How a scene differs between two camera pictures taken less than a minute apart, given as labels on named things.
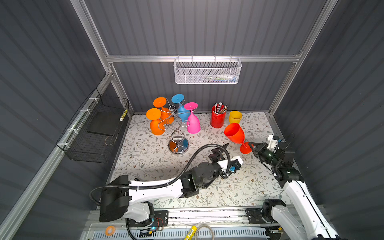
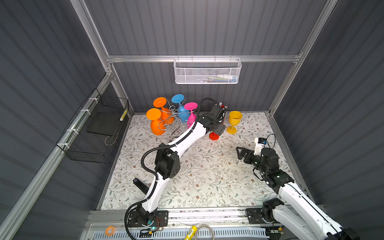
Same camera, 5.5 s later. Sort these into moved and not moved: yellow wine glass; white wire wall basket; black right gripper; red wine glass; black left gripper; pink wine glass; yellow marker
Moved: black right gripper; black left gripper; red wine glass
Not moved: pink wine glass; yellow wine glass; white wire wall basket; yellow marker
